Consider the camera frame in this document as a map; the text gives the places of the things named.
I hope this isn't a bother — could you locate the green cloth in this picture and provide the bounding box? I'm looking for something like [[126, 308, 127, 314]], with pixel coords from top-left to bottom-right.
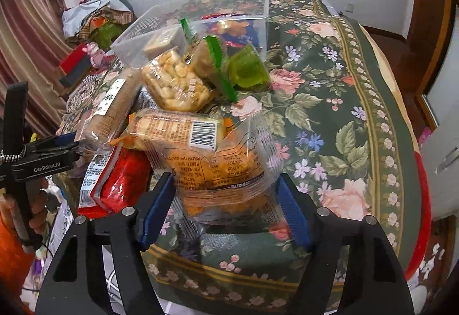
[[95, 23, 123, 50]]

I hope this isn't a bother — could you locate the red box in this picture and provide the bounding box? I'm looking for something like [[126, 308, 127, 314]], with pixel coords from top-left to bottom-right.
[[59, 43, 94, 74]]

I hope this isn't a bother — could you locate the wooden door frame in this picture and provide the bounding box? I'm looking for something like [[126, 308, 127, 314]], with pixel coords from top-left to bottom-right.
[[405, 0, 457, 129]]

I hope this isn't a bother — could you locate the red snack packet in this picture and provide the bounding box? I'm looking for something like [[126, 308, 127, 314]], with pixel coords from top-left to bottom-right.
[[78, 146, 153, 220]]

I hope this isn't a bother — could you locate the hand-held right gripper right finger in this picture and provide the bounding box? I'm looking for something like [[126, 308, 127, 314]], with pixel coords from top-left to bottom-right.
[[274, 173, 417, 315]]

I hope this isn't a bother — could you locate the clear orange print snack packet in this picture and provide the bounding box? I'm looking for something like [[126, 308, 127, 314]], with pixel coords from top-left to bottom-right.
[[147, 111, 285, 227]]

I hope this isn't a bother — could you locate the green jelly cup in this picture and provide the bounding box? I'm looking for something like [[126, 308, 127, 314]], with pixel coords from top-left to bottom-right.
[[226, 50, 273, 92]]

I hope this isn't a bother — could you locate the red floral cloth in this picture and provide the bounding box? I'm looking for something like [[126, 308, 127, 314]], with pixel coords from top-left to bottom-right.
[[405, 150, 446, 287]]

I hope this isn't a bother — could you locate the black white braided cord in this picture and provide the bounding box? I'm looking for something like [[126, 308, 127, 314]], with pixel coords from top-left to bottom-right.
[[0, 145, 28, 164]]

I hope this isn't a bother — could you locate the green edged snack packet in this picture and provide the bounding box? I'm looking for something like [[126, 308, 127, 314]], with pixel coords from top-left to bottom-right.
[[179, 17, 240, 103]]

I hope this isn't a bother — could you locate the green floral blanket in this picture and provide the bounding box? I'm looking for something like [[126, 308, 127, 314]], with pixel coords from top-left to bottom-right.
[[59, 0, 420, 312]]

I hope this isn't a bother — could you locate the striped pink curtain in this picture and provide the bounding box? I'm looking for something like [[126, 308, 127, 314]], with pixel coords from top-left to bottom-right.
[[0, 0, 77, 136]]

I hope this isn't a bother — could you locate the person's left forearm orange sleeve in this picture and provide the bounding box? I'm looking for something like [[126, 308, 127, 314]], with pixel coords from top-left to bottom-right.
[[0, 218, 41, 299]]

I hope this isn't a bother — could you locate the white door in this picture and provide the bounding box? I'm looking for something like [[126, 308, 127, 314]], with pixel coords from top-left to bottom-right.
[[418, 86, 459, 223]]

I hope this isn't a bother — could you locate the pink plush toy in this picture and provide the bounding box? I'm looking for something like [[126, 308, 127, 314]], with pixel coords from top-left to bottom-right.
[[86, 43, 112, 67]]

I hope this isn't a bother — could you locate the clear peanut crisp packet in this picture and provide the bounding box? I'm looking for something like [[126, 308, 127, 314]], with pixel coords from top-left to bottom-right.
[[140, 46, 212, 113]]

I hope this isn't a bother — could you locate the person's left hand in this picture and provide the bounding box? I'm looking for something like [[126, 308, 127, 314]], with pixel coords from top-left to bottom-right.
[[0, 177, 49, 230]]

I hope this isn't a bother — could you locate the clear plastic container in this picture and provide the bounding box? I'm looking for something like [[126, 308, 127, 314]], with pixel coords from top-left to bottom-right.
[[110, 0, 271, 70]]

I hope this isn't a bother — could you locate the orange snack packet with barcode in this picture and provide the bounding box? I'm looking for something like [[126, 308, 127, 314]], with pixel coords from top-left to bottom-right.
[[109, 109, 225, 155]]

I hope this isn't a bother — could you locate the dark blue box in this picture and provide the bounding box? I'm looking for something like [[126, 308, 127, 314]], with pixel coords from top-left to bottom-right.
[[59, 59, 96, 88]]

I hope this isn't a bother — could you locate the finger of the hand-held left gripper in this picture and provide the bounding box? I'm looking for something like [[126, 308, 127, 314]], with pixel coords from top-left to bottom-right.
[[27, 132, 78, 155], [53, 142, 84, 159]]

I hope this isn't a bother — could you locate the beige snack packet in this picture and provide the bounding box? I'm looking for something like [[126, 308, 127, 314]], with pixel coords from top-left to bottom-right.
[[143, 28, 185, 60]]

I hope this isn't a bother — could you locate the blue cartoon snack packet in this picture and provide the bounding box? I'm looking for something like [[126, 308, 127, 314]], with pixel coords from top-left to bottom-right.
[[203, 12, 260, 51]]

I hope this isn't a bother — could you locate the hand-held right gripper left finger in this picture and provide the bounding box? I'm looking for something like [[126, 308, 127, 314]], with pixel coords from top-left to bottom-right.
[[34, 172, 176, 315]]

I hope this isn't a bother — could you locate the brown cracker packet white label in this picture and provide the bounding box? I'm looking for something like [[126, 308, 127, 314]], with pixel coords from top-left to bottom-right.
[[77, 68, 144, 154]]

